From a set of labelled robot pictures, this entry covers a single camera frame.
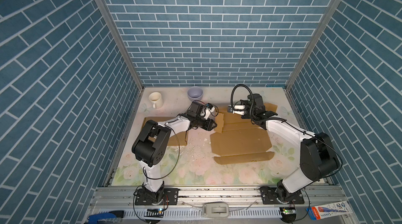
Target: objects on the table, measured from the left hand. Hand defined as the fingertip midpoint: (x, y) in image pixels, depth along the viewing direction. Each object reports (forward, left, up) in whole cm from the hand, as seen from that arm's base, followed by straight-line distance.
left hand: (213, 124), depth 94 cm
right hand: (+9, -16, +11) cm, 22 cm away
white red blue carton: (-44, -45, -4) cm, 63 cm away
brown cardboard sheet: (-8, -14, -7) cm, 17 cm away
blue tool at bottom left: (-44, +45, -4) cm, 63 cm away
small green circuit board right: (-43, -35, -9) cm, 56 cm away
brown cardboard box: (-10, +19, 0) cm, 21 cm away
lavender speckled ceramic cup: (+28, +12, -3) cm, 31 cm away
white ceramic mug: (+20, +38, +1) cm, 43 cm away
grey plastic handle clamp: (-43, +1, -3) cm, 43 cm away
